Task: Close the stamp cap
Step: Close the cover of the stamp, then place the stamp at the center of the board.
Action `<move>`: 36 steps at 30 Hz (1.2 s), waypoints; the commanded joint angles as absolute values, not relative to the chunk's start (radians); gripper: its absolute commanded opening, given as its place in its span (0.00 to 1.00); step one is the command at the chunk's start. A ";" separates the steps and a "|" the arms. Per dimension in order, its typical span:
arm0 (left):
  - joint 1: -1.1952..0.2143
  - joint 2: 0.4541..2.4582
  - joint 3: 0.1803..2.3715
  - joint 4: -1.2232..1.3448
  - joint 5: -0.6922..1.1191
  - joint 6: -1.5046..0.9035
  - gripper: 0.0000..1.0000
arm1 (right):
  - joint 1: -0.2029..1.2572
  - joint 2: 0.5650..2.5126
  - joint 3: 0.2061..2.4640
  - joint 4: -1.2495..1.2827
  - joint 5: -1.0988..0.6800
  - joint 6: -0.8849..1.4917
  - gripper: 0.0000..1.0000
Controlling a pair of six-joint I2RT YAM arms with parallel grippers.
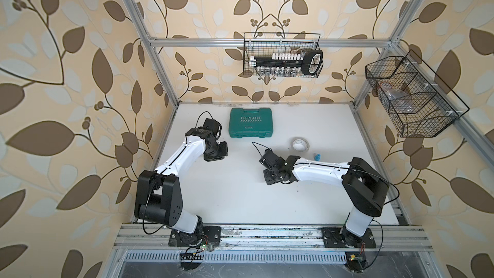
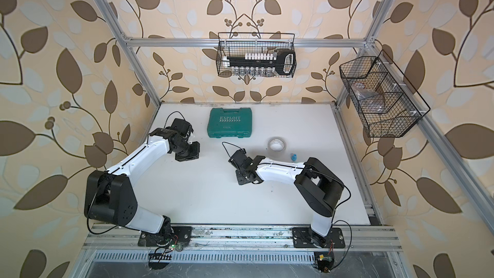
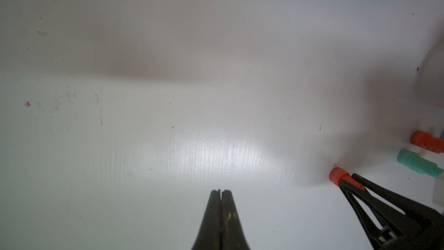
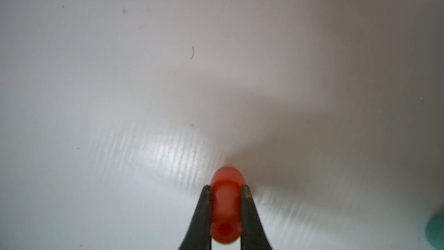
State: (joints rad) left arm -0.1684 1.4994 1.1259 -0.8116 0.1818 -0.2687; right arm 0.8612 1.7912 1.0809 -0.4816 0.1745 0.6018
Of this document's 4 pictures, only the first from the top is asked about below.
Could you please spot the clear tape roll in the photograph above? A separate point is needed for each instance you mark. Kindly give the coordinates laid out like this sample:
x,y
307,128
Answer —
x,y
300,145

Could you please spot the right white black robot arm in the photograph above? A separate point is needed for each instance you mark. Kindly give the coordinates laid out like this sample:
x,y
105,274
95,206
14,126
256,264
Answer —
x,y
366,190

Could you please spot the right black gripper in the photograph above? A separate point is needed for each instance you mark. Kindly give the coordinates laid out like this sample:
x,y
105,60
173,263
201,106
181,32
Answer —
x,y
269,181

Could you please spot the black white tool in basket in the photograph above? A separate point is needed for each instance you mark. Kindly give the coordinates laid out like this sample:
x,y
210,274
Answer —
x,y
306,63

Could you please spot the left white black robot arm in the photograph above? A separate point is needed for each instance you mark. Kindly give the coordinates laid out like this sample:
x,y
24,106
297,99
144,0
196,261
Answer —
x,y
158,196

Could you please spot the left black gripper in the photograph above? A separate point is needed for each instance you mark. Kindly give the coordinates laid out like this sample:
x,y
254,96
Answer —
x,y
223,152

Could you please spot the green plastic tool case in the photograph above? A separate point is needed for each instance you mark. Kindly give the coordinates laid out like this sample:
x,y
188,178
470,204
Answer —
x,y
251,123

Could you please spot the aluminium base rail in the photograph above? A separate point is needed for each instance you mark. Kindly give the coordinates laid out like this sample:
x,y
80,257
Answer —
x,y
265,244

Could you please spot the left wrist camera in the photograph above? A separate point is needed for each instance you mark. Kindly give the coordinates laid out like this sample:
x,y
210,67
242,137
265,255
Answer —
x,y
213,126

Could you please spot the centre black wire basket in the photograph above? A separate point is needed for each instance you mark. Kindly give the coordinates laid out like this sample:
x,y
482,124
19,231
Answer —
x,y
266,43

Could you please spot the black wire basket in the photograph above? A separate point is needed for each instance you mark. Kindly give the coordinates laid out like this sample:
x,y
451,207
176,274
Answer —
x,y
266,43
436,105

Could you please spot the plastic bag in basket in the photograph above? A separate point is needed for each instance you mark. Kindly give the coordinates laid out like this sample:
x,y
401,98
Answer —
x,y
400,100

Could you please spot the right black wire basket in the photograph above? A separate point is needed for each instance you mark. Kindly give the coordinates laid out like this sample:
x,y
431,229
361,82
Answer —
x,y
436,105

